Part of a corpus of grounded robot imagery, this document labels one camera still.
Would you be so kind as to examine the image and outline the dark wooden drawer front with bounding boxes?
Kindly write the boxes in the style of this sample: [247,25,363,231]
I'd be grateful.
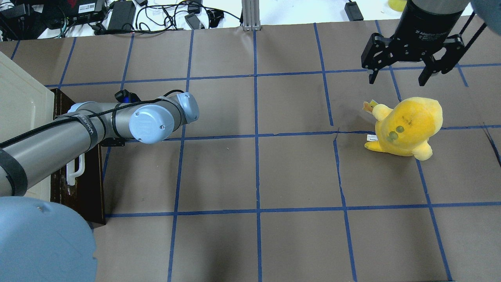
[50,88,106,225]

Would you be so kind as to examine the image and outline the white drawer handle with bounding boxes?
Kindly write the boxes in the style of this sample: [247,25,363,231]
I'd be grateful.
[66,154,85,186]

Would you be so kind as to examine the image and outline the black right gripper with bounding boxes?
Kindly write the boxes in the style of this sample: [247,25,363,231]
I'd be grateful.
[361,0,469,87]

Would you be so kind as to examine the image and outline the black power brick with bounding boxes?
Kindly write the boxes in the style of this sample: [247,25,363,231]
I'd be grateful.
[107,0,136,32]

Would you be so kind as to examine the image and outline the aluminium frame post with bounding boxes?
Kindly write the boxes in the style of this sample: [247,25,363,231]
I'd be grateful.
[241,0,261,31]

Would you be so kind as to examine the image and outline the yellow plush toy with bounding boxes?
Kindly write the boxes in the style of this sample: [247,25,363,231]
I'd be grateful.
[363,98,443,161]

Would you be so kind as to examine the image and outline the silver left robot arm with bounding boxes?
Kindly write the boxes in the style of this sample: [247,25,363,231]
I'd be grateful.
[0,90,200,282]

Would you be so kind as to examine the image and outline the black small device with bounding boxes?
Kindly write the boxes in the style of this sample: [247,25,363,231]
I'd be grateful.
[184,13,205,30]

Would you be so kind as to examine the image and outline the black power adapter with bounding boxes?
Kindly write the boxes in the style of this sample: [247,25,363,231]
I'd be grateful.
[344,0,364,22]

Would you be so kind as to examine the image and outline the cream cabinet body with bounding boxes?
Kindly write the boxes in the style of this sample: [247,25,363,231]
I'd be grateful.
[0,53,55,142]

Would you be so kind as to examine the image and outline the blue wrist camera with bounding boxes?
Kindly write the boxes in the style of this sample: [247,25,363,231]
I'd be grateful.
[114,89,142,103]

